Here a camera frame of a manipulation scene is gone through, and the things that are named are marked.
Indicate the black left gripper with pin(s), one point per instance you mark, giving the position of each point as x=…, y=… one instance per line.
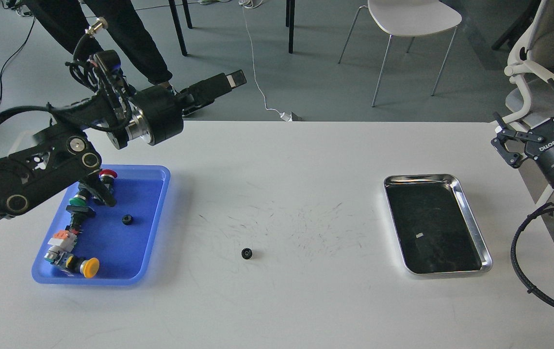
x=156, y=112

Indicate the small black gear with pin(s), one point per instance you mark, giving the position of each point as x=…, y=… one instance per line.
x=127, y=219
x=247, y=253

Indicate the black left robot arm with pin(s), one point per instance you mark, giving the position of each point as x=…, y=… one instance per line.
x=62, y=154

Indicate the person in black trousers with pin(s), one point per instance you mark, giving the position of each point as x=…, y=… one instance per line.
x=65, y=21

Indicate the white grey office chair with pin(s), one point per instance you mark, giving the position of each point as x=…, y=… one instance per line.
x=529, y=66

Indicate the black table leg left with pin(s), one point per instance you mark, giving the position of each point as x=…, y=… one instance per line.
x=185, y=4

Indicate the black table leg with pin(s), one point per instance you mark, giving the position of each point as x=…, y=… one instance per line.
x=289, y=23
x=185, y=4

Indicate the black table leg right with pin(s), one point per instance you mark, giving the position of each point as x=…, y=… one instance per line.
x=289, y=23

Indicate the silver metal tray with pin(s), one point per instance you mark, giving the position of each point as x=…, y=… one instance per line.
x=435, y=227

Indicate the blue plastic tray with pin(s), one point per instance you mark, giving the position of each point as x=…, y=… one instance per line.
x=123, y=251

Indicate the white plastic chair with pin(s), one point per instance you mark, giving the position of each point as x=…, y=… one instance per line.
x=412, y=19

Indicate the red push button switch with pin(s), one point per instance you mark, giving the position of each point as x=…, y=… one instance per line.
x=107, y=178

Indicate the green push button switch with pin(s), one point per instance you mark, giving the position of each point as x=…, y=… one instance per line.
x=80, y=198

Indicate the orange white switch block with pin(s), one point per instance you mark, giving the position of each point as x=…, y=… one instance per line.
x=61, y=244

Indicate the yellow push button switch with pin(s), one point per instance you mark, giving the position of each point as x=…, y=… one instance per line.
x=88, y=268

